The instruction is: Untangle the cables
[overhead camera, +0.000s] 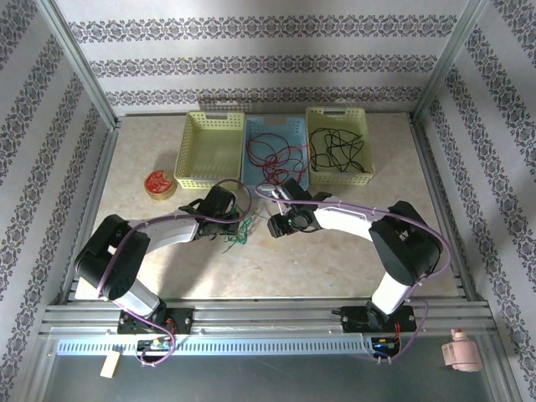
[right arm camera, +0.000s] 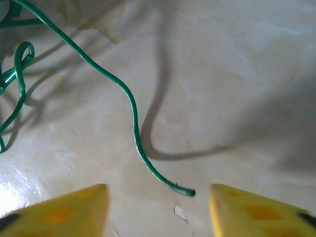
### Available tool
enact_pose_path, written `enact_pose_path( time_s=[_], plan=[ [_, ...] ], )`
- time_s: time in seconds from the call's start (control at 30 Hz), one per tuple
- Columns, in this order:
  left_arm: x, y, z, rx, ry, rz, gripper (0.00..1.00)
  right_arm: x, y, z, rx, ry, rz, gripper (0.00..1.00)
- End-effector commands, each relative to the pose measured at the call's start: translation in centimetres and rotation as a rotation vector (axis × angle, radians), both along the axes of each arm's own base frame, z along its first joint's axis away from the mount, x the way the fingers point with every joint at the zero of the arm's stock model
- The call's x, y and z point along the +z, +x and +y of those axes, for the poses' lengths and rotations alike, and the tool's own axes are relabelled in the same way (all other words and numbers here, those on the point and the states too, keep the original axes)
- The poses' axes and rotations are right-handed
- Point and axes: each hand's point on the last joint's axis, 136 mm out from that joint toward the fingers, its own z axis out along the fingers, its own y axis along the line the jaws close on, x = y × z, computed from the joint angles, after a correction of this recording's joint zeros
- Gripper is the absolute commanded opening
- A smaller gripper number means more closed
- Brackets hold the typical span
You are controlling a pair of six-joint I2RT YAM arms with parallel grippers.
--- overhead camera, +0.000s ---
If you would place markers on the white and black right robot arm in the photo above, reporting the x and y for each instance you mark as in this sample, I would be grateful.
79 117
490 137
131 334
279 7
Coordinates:
343 218

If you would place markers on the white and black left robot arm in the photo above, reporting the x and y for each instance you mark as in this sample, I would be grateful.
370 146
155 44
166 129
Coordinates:
167 232

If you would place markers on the yellow plastic basket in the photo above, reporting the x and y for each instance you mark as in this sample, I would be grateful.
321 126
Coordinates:
360 121
209 151

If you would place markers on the blue plastic basket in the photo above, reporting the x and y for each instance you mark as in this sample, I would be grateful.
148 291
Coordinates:
299 130

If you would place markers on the grey metal sheet panel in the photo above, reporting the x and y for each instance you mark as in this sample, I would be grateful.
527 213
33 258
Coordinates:
268 381

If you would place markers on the pink plastic bottle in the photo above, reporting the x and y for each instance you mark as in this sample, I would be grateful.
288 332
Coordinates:
460 354

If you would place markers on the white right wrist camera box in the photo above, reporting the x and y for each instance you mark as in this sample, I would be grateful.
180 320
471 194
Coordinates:
268 190

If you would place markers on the wide aluminium frame rail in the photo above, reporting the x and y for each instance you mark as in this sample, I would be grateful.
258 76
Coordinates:
268 318

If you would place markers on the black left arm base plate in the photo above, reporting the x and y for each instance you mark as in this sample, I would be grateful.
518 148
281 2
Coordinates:
184 320

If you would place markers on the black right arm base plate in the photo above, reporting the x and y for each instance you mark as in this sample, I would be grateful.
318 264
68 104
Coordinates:
352 320

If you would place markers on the aluminium side rail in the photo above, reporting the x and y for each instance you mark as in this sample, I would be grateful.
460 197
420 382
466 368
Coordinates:
428 167
97 184

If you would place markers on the beige tag on rail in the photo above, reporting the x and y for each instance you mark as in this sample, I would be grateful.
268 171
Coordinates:
109 365

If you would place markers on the aluminium frame post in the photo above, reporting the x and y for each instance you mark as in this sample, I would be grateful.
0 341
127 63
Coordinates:
84 75
450 58

